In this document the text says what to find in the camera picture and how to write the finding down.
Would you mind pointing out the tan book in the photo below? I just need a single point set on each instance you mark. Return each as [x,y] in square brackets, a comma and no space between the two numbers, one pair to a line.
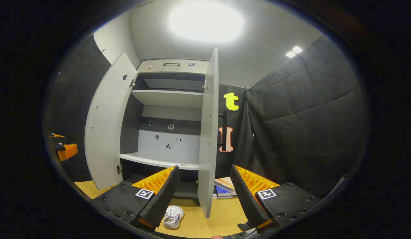
[225,183]

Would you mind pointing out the black backdrop cloth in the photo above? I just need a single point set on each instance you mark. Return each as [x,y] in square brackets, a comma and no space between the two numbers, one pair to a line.
[308,116]

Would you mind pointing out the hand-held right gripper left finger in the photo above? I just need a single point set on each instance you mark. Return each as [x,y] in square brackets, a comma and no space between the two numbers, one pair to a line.
[165,194]

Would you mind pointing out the white canvas shoe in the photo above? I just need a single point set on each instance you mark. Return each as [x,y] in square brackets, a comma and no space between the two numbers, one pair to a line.
[174,217]

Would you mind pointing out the blue book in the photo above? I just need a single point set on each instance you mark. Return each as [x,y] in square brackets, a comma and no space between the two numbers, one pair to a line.
[222,192]

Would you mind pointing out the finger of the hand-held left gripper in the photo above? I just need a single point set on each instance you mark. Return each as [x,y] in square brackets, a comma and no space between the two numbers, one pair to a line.
[59,139]
[68,151]

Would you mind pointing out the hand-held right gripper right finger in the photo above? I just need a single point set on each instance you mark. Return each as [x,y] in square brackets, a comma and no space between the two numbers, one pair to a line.
[245,196]

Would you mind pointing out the large ceiling light panel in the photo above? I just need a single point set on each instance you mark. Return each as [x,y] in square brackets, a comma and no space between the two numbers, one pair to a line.
[205,21]

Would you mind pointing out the grey shoe cabinet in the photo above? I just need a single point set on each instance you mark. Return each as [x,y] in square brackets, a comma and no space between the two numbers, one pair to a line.
[169,98]

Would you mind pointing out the small ceiling light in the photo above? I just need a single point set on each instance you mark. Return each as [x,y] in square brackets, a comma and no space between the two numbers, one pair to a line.
[293,51]

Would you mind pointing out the grey cabinet door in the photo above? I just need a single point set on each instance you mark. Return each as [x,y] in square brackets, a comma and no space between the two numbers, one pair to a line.
[106,132]
[208,132]

